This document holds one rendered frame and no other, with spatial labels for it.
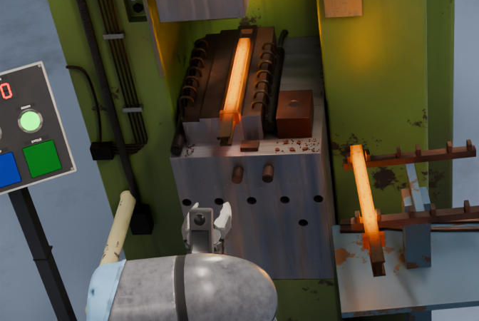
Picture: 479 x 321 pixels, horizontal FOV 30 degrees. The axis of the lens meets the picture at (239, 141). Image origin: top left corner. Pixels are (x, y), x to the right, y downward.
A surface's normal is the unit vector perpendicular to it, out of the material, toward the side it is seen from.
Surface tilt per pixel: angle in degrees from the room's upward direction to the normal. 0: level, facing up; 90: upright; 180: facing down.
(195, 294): 45
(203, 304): 57
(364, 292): 0
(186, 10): 90
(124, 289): 25
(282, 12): 90
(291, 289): 90
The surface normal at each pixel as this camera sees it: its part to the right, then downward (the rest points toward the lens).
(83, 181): -0.14, -0.78
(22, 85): 0.20, 0.08
